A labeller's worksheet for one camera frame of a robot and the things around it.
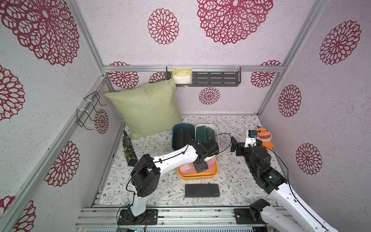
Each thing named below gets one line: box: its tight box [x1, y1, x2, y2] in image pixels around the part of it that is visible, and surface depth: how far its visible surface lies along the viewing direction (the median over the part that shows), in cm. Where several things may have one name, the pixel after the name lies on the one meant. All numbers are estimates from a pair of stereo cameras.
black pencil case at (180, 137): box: [174, 127, 186, 150], surface depth 106 cm
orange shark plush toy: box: [256, 127, 275, 152], surface depth 99 cm
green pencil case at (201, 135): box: [196, 125, 207, 144], surface depth 104 cm
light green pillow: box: [103, 77, 183, 140], surface depth 89 cm
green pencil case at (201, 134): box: [196, 125, 207, 144], surface depth 104 cm
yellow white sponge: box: [172, 68, 192, 85], surface depth 92 cm
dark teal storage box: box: [171, 123, 196, 151], surface depth 106 cm
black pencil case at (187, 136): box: [183, 128, 193, 147], surface depth 106 cm
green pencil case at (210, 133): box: [205, 126, 215, 142], surface depth 106 cm
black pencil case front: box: [185, 183, 220, 198], surface depth 82 cm
